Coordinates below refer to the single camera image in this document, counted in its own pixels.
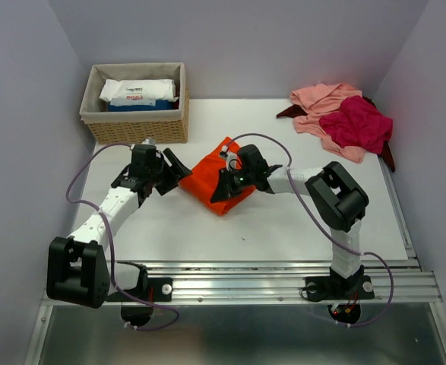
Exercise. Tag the woven wicker basket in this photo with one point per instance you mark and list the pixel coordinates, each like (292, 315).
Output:
(165, 126)

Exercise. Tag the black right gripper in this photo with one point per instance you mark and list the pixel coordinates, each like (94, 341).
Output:
(225, 188)

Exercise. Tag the magenta t-shirt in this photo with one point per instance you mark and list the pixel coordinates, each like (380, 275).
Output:
(358, 123)

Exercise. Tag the dark maroon t-shirt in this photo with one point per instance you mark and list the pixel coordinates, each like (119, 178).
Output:
(386, 155)

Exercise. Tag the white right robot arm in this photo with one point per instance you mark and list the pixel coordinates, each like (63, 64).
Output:
(337, 197)

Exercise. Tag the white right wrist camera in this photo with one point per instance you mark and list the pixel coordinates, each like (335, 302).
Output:
(231, 159)

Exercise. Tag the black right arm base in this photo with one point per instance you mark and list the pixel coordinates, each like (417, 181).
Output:
(344, 293)

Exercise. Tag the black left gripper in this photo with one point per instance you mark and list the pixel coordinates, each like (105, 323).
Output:
(172, 180)

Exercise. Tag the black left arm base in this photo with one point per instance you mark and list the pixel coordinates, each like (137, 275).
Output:
(140, 288)

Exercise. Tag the blue rolled t-shirt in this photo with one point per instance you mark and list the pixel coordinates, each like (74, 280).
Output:
(120, 105)

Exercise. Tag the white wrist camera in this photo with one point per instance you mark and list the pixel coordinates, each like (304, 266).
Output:
(231, 159)
(149, 141)

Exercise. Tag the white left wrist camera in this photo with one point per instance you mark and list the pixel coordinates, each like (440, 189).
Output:
(149, 141)

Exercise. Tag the white rolled t-shirt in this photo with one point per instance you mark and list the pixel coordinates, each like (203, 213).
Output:
(158, 89)

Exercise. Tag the light pink t-shirt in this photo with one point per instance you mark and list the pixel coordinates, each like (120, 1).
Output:
(318, 101)

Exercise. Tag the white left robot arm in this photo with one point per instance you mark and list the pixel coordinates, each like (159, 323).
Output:
(81, 268)

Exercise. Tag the aluminium mounting rail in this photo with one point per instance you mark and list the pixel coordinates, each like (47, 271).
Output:
(265, 283)

